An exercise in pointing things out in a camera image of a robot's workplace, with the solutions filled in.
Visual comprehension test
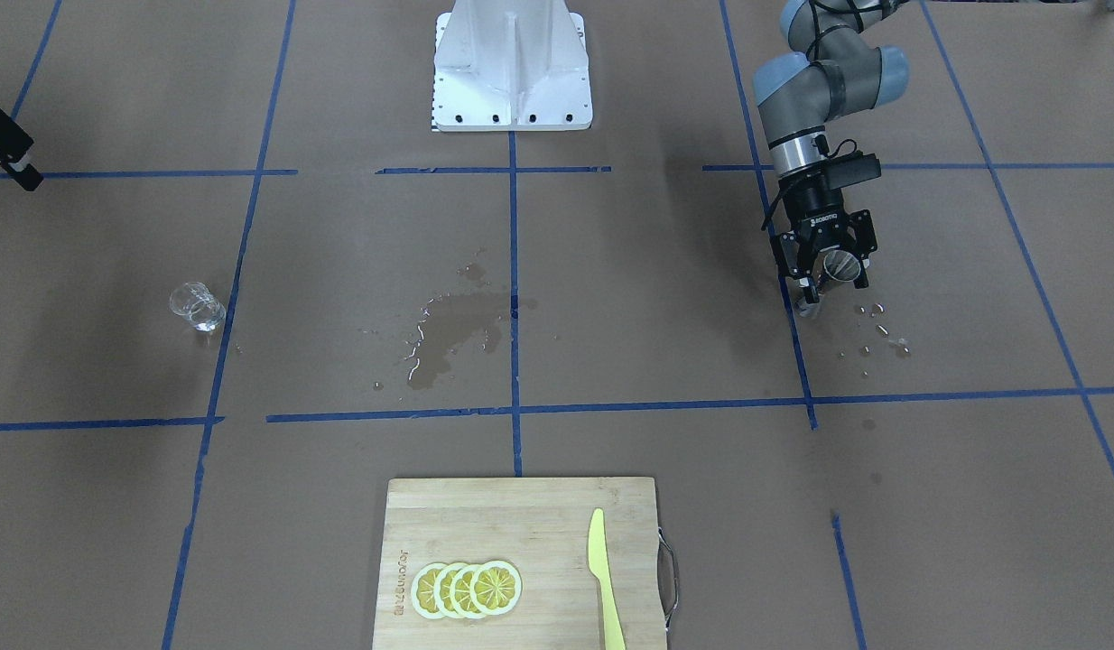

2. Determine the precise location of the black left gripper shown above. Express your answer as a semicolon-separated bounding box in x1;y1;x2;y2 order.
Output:
770;169;877;304

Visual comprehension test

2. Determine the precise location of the steel jigger measuring cup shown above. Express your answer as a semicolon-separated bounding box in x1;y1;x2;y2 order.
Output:
795;248;864;318

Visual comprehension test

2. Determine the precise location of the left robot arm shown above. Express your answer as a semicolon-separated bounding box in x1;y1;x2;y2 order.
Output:
754;1;909;312

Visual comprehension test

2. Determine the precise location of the yellow plastic knife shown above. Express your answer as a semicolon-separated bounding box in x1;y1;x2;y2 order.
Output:
587;507;627;649

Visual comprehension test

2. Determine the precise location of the bamboo cutting board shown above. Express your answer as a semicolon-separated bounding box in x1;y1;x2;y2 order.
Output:
371;477;670;649

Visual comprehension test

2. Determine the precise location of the lemon slice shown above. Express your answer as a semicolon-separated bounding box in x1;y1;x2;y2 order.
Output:
432;562;468;618
412;562;447;620
469;560;522;617
449;564;486;618

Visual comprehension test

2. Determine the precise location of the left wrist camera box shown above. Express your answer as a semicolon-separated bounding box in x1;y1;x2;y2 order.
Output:
817;152;882;190

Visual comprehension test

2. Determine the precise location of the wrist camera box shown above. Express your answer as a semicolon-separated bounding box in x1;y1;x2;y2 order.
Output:
817;152;882;190
0;107;42;190

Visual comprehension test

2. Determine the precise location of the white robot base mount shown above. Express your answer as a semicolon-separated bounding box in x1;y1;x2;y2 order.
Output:
431;1;594;133

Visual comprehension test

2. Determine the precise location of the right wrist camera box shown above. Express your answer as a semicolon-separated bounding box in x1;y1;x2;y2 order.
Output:
0;107;42;190

